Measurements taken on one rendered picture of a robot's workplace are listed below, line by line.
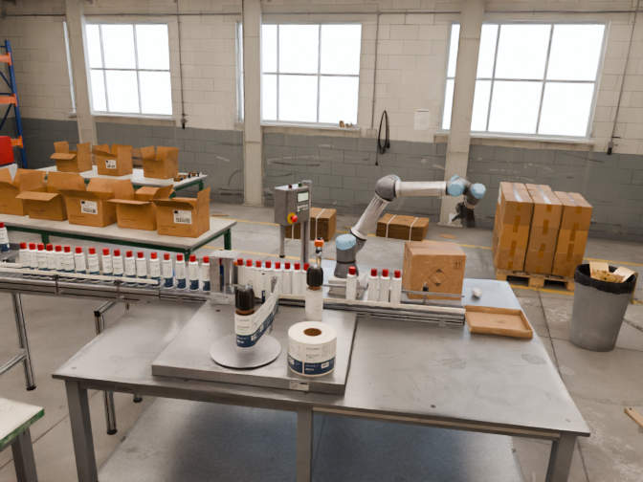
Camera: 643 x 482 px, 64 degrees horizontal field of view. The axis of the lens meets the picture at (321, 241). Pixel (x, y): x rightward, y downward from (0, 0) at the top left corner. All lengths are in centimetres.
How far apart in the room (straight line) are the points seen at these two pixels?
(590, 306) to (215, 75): 648
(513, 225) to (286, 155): 405
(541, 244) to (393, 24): 385
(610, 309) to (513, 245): 152
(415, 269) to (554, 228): 306
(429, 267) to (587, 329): 206
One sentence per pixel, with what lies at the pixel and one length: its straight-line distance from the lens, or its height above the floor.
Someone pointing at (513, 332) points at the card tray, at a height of 85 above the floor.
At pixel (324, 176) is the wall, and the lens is 825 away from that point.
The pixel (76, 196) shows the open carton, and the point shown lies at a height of 103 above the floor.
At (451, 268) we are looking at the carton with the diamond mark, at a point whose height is 104.
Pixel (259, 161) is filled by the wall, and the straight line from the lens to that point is 854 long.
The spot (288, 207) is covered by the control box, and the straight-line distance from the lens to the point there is 267.
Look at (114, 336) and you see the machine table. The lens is 267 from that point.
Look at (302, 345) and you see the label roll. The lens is 208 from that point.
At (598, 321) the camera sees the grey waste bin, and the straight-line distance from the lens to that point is 465.
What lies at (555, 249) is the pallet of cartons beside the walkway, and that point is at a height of 42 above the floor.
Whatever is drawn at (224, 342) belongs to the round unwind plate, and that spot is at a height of 89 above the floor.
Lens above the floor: 201
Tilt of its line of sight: 17 degrees down
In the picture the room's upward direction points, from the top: 2 degrees clockwise
